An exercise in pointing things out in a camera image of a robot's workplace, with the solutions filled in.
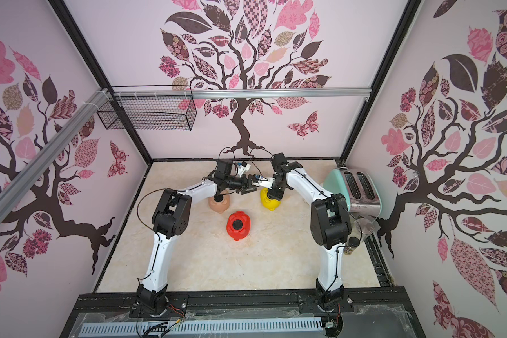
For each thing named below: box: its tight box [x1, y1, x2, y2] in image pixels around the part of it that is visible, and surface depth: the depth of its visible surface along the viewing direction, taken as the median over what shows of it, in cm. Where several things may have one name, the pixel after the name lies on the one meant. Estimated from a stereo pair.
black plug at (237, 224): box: [232, 219, 243, 231], surface depth 87 cm
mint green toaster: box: [322, 167, 382, 220], surface depth 89 cm
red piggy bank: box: [226, 210, 251, 241], surface depth 87 cm
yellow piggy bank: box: [260, 187, 282, 211], surface depth 97 cm
